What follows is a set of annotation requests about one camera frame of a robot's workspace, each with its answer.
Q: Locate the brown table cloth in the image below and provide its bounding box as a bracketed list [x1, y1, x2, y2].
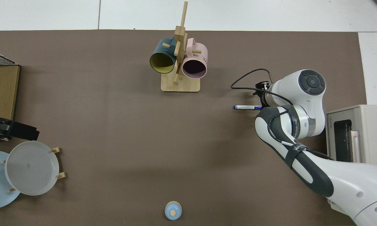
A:
[0, 30, 367, 226]

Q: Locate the pink cup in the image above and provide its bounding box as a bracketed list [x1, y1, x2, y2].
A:
[182, 38, 208, 79]

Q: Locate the dark blue cup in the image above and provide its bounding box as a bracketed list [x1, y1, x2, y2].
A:
[150, 37, 177, 74]

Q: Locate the pale toaster oven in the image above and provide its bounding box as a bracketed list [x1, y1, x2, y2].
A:
[325, 105, 377, 171]

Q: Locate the small blue round bell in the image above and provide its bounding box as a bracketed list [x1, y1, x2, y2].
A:
[165, 201, 183, 221]

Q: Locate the wooden plate rack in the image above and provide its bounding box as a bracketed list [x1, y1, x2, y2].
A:
[0, 147, 66, 192]

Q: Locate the wire basket with wooden floor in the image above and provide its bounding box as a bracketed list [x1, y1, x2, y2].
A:
[0, 49, 20, 141]

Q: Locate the grey plate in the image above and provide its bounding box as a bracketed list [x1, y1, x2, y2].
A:
[5, 141, 60, 196]

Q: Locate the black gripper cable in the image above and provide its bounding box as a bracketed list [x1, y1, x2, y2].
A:
[231, 68, 294, 105]

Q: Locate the wooden cup stand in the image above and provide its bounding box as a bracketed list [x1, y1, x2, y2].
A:
[161, 1, 201, 93]

